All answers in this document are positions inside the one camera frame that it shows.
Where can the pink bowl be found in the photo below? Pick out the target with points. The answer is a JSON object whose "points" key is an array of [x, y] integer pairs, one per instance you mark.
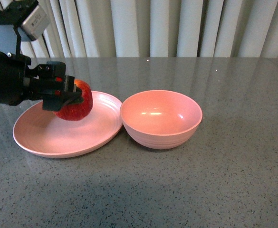
{"points": [[160, 119]]}

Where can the red yellow apple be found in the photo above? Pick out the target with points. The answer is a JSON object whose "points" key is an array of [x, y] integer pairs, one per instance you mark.
{"points": [[76, 112]]}

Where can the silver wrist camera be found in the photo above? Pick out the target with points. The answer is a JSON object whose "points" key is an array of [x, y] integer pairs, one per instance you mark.
{"points": [[34, 25]]}

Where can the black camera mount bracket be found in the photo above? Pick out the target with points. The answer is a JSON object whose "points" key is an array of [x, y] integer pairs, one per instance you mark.
{"points": [[12, 20]]}

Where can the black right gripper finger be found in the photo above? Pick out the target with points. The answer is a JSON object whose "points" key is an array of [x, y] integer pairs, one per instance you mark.
{"points": [[53, 102]]}

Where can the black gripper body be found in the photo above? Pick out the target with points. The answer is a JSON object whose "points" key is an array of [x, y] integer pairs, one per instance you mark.
{"points": [[18, 82]]}

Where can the grey white curtain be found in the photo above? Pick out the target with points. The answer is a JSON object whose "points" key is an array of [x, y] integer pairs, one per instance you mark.
{"points": [[158, 28]]}

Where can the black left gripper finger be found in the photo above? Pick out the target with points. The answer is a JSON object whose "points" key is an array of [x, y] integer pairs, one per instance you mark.
{"points": [[57, 78]]}

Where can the pink plate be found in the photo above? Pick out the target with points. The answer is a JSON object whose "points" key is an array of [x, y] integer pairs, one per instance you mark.
{"points": [[42, 133]]}

